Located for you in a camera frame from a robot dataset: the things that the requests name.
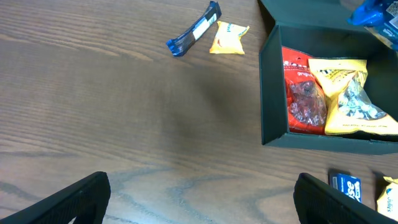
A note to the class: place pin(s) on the blue eclipse gum pack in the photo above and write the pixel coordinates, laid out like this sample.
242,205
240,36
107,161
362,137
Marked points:
347,184

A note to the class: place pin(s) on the yellow orange snack packet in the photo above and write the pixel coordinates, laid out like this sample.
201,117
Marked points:
387,201

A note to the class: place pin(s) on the dark green box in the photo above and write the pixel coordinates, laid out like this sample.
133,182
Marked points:
319,28

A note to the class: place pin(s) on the dark blue candy bar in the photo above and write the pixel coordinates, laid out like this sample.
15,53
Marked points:
180,45

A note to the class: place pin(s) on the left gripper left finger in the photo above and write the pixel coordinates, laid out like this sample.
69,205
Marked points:
83,202

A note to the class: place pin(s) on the red candy bag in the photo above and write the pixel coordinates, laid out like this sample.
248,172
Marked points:
306,104

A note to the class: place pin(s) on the large yellow snack bag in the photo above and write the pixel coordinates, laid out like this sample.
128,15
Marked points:
349,108

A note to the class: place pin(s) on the small yellow candy packet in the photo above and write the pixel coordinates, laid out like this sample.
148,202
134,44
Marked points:
228,39

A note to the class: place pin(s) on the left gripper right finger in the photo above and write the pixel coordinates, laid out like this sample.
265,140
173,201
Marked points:
317,202

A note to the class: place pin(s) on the blue snack bar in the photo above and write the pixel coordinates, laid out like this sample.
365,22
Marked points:
379,17

